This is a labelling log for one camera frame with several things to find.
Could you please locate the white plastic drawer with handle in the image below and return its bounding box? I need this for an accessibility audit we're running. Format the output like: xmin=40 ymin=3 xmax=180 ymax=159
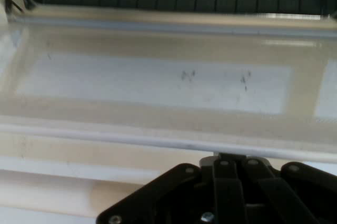
xmin=0 ymin=5 xmax=337 ymax=218

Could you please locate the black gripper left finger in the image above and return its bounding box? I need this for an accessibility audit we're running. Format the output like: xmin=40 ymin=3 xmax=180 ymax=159
xmin=95 ymin=152 xmax=249 ymax=224

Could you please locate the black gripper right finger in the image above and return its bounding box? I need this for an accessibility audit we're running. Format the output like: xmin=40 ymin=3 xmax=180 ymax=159
xmin=233 ymin=153 xmax=337 ymax=224

